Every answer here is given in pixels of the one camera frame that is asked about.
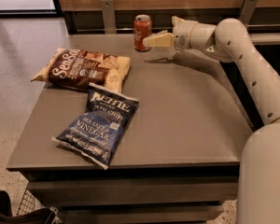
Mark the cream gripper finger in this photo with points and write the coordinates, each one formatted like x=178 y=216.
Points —
x=176 y=20
x=160 y=39

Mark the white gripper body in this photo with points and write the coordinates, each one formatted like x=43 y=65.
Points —
x=181 y=35

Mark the red coke can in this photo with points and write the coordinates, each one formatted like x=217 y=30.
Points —
x=142 y=28

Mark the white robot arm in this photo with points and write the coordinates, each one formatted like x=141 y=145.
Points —
x=258 y=199

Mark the brown Sensible chip bag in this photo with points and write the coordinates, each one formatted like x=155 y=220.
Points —
x=77 y=68

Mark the blue Kettle chip bag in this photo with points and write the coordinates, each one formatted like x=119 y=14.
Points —
x=96 y=133

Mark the grey drawer cabinet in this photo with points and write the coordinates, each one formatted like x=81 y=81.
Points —
x=178 y=162

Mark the dark brown chair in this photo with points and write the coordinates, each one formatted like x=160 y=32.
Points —
x=40 y=216

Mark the left metal bracket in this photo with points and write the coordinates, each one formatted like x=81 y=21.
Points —
x=108 y=13

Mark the metal bracket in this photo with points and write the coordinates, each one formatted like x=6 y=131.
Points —
x=108 y=13
x=246 y=11

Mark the right metal bracket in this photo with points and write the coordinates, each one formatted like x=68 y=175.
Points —
x=246 y=11

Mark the wire basket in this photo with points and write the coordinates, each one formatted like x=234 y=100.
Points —
x=30 y=203

